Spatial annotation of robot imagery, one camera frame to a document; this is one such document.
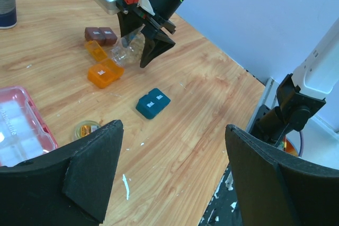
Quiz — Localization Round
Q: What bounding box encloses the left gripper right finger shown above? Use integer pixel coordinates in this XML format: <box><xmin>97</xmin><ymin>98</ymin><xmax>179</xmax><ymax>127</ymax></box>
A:
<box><xmin>225</xmin><ymin>124</ymin><xmax>338</xmax><ymax>225</ymax></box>

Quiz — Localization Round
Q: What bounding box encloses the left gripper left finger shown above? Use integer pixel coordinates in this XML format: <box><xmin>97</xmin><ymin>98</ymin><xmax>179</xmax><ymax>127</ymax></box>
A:
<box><xmin>1</xmin><ymin>120</ymin><xmax>124</xmax><ymax>225</ymax></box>

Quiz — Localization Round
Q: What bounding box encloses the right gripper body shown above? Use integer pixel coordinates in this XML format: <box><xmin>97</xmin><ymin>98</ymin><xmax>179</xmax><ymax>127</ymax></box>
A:
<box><xmin>115</xmin><ymin>0</ymin><xmax>176</xmax><ymax>34</ymax></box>

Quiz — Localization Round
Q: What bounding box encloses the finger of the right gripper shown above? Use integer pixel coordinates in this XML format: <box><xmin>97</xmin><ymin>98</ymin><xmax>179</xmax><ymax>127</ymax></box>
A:
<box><xmin>117</xmin><ymin>12</ymin><xmax>143</xmax><ymax>45</ymax></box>
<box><xmin>140</xmin><ymin>29</ymin><xmax>175</xmax><ymax>68</ymax></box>

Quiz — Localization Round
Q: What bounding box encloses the clear glass pill bottle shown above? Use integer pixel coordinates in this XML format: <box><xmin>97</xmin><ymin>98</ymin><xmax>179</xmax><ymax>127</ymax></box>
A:
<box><xmin>110</xmin><ymin>32</ymin><xmax>145</xmax><ymax>68</ymax></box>

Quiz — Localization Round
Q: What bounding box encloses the orange pill box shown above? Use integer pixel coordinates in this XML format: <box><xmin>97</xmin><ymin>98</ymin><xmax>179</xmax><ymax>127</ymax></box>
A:
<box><xmin>85</xmin><ymin>41</ymin><xmax>124</xmax><ymax>88</ymax></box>

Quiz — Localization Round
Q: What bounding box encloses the gold bottle cap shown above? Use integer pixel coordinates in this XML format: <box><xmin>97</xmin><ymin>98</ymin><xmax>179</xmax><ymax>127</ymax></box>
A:
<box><xmin>72</xmin><ymin>120</ymin><xmax>101</xmax><ymax>141</ymax></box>

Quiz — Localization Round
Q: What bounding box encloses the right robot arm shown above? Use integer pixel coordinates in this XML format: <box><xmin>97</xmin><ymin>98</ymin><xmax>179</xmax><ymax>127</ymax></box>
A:
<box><xmin>118</xmin><ymin>0</ymin><xmax>338</xmax><ymax>146</ymax></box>

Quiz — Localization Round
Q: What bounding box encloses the brown pill box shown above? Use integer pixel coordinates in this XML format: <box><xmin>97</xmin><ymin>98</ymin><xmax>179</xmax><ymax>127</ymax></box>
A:
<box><xmin>84</xmin><ymin>27</ymin><xmax>118</xmax><ymax>46</ymax></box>

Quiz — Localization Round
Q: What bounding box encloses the teal pill box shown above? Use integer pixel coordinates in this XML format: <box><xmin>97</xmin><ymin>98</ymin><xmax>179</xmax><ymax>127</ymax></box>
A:
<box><xmin>136</xmin><ymin>88</ymin><xmax>171</xmax><ymax>120</ymax></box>

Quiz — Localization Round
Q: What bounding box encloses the pink pill organizer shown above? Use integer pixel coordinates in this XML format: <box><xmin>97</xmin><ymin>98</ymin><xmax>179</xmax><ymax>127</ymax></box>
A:
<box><xmin>1</xmin><ymin>86</ymin><xmax>58</xmax><ymax>167</ymax></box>

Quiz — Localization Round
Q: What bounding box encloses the white cap pill bottle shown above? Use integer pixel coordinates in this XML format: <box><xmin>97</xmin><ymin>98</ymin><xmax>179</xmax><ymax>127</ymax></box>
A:
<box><xmin>0</xmin><ymin>0</ymin><xmax>17</xmax><ymax>29</ymax></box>

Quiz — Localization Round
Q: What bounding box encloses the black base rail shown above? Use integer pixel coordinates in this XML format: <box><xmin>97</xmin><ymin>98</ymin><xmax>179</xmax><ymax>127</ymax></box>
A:
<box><xmin>198</xmin><ymin>165</ymin><xmax>243</xmax><ymax>225</ymax></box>

